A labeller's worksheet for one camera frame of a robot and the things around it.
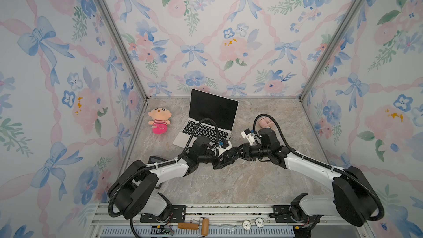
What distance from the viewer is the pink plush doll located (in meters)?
0.99

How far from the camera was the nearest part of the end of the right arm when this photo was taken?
722mm

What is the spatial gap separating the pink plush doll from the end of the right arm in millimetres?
478
